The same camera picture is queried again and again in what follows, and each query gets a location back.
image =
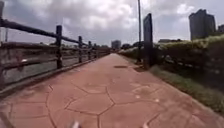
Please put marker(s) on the manhole cover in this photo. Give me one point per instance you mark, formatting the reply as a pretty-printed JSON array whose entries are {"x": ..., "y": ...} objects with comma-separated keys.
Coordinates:
[{"x": 120, "y": 66}]

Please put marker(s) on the distant grey building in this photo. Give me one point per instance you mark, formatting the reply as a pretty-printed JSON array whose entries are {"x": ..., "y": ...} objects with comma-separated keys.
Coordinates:
[{"x": 116, "y": 44}]

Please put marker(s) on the red stamped concrete path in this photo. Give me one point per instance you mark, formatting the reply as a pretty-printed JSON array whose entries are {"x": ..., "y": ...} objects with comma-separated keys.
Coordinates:
[{"x": 106, "y": 86}]

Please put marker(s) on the thin tall pole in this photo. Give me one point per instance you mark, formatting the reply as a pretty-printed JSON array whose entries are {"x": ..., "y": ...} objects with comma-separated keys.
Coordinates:
[{"x": 139, "y": 30}]

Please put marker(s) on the dark upright sign board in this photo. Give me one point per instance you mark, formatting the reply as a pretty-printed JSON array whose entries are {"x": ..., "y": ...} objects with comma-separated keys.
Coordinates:
[{"x": 148, "y": 36}]

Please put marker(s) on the robot's own part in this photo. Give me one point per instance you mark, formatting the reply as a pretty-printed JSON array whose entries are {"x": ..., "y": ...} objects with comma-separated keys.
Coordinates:
[
  {"x": 145, "y": 125},
  {"x": 75, "y": 125}
]

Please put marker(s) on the river water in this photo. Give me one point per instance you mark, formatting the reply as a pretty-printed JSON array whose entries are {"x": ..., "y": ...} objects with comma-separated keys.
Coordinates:
[{"x": 33, "y": 70}]

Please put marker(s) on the grass strip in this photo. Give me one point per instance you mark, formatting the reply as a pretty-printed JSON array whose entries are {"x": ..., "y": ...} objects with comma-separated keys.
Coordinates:
[{"x": 190, "y": 86}]

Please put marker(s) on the grey concrete kerb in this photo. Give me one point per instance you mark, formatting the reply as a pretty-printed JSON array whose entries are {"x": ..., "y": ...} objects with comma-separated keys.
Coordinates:
[{"x": 33, "y": 81}]

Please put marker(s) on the green hedge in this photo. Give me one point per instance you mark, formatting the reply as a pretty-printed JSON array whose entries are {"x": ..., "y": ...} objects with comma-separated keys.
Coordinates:
[{"x": 193, "y": 50}]

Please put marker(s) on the tall dark building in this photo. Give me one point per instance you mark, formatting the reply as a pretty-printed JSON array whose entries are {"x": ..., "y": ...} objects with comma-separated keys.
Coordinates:
[{"x": 200, "y": 25}]

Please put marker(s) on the dark wooden post fence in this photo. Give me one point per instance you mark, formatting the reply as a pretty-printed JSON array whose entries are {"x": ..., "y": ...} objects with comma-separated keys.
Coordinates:
[{"x": 59, "y": 46}]

